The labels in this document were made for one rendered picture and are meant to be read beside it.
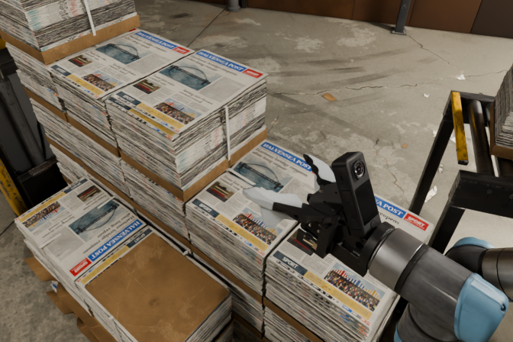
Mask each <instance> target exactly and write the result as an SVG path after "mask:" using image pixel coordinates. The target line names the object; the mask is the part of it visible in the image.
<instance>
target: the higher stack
mask: <svg viewBox="0 0 513 342"><path fill-rule="evenodd" d="M136 15H137V12H135V4H134V1H133V0H0V30H1V31H3V32H5V33H6V34H8V35H10V36H12V37H14V38H15V39H17V40H19V41H21V42H23V43H25V44H27V45H28V46H30V47H33V48H34V49H35V50H38V51H40V52H43V51H45V50H49V49H51V48H53V47H57V46H59V45H61V44H64V43H67V42H69V41H71V40H75V39H76V38H79V37H82V36H84V35H87V34H90V33H93V36H95V35H96V34H95V32H96V31H97V30H100V29H102V28H104V27H107V26H110V25H113V24H116V23H118V22H120V21H123V20H126V19H128V18H131V17H133V16H136ZM137 31H140V29H138V28H135V29H132V30H130V31H127V32H124V33H123V34H119V35H118V36H115V37H112V38H110V39H107V40H104V41H102V42H101V43H98V44H95V45H93V46H90V47H87V48H85V49H83V50H80V51H78V52H76V53H73V54H70V55H69V56H65V57H64V58H61V59H59V60H56V61H53V62H52V63H48V64H47V65H46V64H44V63H42V62H41V61H39V60H36V59H35V58H33V57H32V56H30V55H28V54H26V53H25V52H23V51H21V50H19V49H18V48H17V47H14V46H12V45H11V44H9V43H8V42H7V43H6V44H7V45H5V46H6V47H7V48H8V50H9V52H10V54H11V56H12V57H13V59H14V61H15V64H16V67H17V68H18V70H16V72H17V74H18V76H19V78H20V79H21V80H20V81H21V83H22V84H23V85H24V87H25V88H26V89H28V90H29V91H31V92H33V93H34V94H35V95H37V96H38V97H40V98H42V99H43V100H44V101H45V102H48V103H49V104H51V105H52V106H53V107H55V108H57V109H58V110H60V111H61V112H62V113H65V112H67V109H66V108H65V105H64V100H62V99H61V98H60V97H59V93H58V90H57V89H56V86H55V85H54V84H55V81H54V79H53V78H54V77H53V76H52V73H51V72H49V71H47V70H45V69H44V68H46V67H48V66H51V65H53V64H55V63H58V62H60V61H63V60H66V59H68V58H70V57H72V56H76V55H78V54H81V53H84V52H86V51H88V50H91V49H93V48H96V47H98V46H100V45H103V44H106V43H109V42H111V41H113V40H117V39H118V38H121V37H124V36H127V35H129V34H132V33H134V32H137ZM30 100H31V104H32V106H33V107H32V108H33V110H34V113H35V115H36V117H37V120H38V121H39V122H40V123H41V124H42V125H43V127H44V130H45V132H46V133H45V134H46V136H47V137H49V138H50V139H51V140H53V141H54V142H56V143H57V144H59V145H60V146H61V147H63V148H64V149H66V150H67V151H69V152H70V153H71V154H72V155H74V156H75V157H77V158H78V159H79V160H81V161H82V162H83V160H82V156H81V153H80V152H79V150H78V148H77V147H76V142H75V141H74V139H73V138H74V136H73V134H72V133H71V131H70V129H69V127H71V126H72V125H71V124H70V123H66V122H65V121H64V120H63V119H61V118H59V117H58V116H56V115H55V114H54V113H53V112H51V111H49V110H48V109H46V108H45V107H44V106H42V105H41V104H39V103H38V102H36V101H35V100H33V99H32V98H30ZM50 148H51V149H52V151H53V153H54V154H55V156H56V159H57V160H58V163H57V165H58V167H59V168H60V172H61V173H62V174H63V175H64V176H65V177H66V178H67V179H68V180H69V181H70V182H71V183H74V182H75V181H77V180H79V179H81V178H82V177H84V176H86V177H87V178H89V177H90V176H89V173H88V172H87V171H86V169H84V168H83V167H81V166H80V165H79V164H78V163H76V162H75V161H73V160H72V159H70V158H69V157H68V156H67V155H65V154H64V153H62V152H61V151H59V150H58V149H57V148H55V147H54V146H53V145H51V144H50Z"/></svg>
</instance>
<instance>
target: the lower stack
mask: <svg viewBox="0 0 513 342"><path fill-rule="evenodd" d="M113 198H115V199H113ZM15 223H16V225H17V227H18V228H19V230H20V231H21V232H22V233H23V235H24V236H25V237H26V239H25V240H24V242H25V243H26V245H27V247H28V248H29V249H30V251H31V252H32V253H33V255H34V258H35V259H36V260H37V261H38V262H39V263H40V264H41V265H42V266H43V267H44V268H45V269H46V270H47V272H48V273H49V274H50V275H51V276H52V277H53V278H56V279H57V280H58V281H59V283H60V284H61V286H62V287H63V288H64V289H65V290H66V291H67V292H68V293H69V294H70V295H71V296H72V297H73V298H74V299H75V300H76V301H77V302H78V303H79V304H80V305H81V306H82V307H83V308H84V309H85V310H86V311H87V312H88V313H89V314H90V312H89V309H91V310H92V312H93V314H94V316H93V318H94V319H95V320H96V321H97V322H98V324H99V325H100V326H101V327H102V328H103V329H104V330H105V331H106V332H107V333H108V334H109V336H110V337H111V338H112V339H113V340H114V341H115V342H138V341H137V340H136V339H135V338H134V337H133V336H132V335H131V334H130V333H129V332H128V331H127V330H126V329H125V328H124V327H123V326H122V325H121V324H120V323H119V322H118V321H117V320H116V319H115V318H114V317H113V316H112V315H111V314H110V313H109V312H108V311H107V310H106V309H105V308H104V307H103V306H102V305H101V304H100V303H99V302H98V301H97V300H96V299H95V298H94V297H93V296H92V295H91V294H90V293H89V292H88V291H87V290H86V289H85V288H84V287H85V286H87V285H88V284H89V283H90V282H91V281H92V280H93V279H95V278H96V277H98V276H99V275H101V274H102V273H103V272H104V271H106V269H108V268H109V267H110V266H112V265H113V264H114V263H116V262H117V261H118V260H119V259H120V258H122V257H123V256H124V255H125V254H126V253H128V252H129V251H130V250H132V249H133V248H134V247H136V246H137V245H138V244H139V243H140V242H141V241H142V240H144V239H145V238H146V237H148V236H149V235H151V234H152V233H153V232H154V233H155V234H156V235H157V236H158V237H160V238H161V239H162V240H164V241H165V242H167V243H168V244H169V245H170V246H171V247H173V248H174V249H175V250H177V251H178V252H179V253H181V254H182V255H183V256H184V257H185V258H187V259H188V260H190V261H191V262H192V263H194V264H195V265H196V266H197V267H198V268H199V269H201V270H202V271H204V272H205V273H207V274H208V275H209V276H210V277H211V278H213V279H214V280H215V281H216V282H218V283H219V284H221V285H222V286H223V287H225V288H226V289H227V290H228V291H230V289H229V287H228V286H227V285H226V284H224V283H223V282H222V281H221V280H220V279H219V278H218V277H216V276H215V275H214V274H212V273H211V272H209V271H208V270H207V269H206V268H204V267H203V266H202V265H201V264H199V263H198V262H196V261H195V260H194V259H192V258H191V257H189V252H188V251H185V252H184V253H183V252H182V251H181V250H180V249H179V248H178V247H177V246H176V245H175V244H174V243H172V242H171V241H170V240H168V239H167V238H166V237H164V236H163V235H162V234H161V233H160V232H158V231H156V230H155V229H154V228H152V227H151V226H150V225H148V226H147V224H146V223H145V222H144V221H142V220H141V219H140V218H139V217H138V216H136V215H135V214H134V213H133V212H132V211H130V210H129V209H127V208H126V207H124V206H123V205H122V204H121V203H120V202H117V199H116V197H115V196H112V197H111V196H110V195H109V194H108V193H107V192H105V191H104V190H103V189H101V188H100V187H99V186H97V185H96V184H95V183H94V182H93V181H92V180H90V179H89V178H87V177H86V176H84V177H82V178H81V179H79V180H77V181H75V182H74V183H72V184H71V185H69V186H67V187H66V188H64V189H62V190H61V191H59V192H58V193H56V194H55V195H52V196H51V197H49V198H48V199H46V200H45V201H43V202H41V203H40V204H39V205H36V206H35V207H33V208H32V209H30V210H29V211H27V212H25V213H24V214H23V215H21V216H20V217H18V218H16V219H15ZM186 254H187V255H186ZM231 297H232V296H231V295H230V293H229V294H228V295H227V296H226V297H225V298H224V299H223V300H222V301H221V302H220V303H219V305H218V306H217V307H216V308H215V309H214V310H213V311H212V312H211V313H210V314H209V315H208V317H207V318H206V319H205V320H204V321H203V322H202V323H201V324H200V325H199V326H198V327H197V328H196V329H195V330H194V331H193V332H192V333H191V334H190V335H189V336H188V337H187V338H186V339H185V341H184V342H215V341H216V340H217V339H218V338H219V337H220V335H221V334H222V333H223V332H224V330H225V329H226V328H227V327H228V325H229V324H230V323H231V322H232V320H231V319H232V318H231V311H232V310H231V309H232V307H231V306H232V304H231V303H232V301H231ZM90 315H91V314H90ZM233 329H234V326H233V325H231V326H230V327H229V328H228V329H227V331H226V332H225V333H224V334H223V335H222V336H221V338H220V339H219V340H218V341H217V342H234V339H233V335H234V334H233Z"/></svg>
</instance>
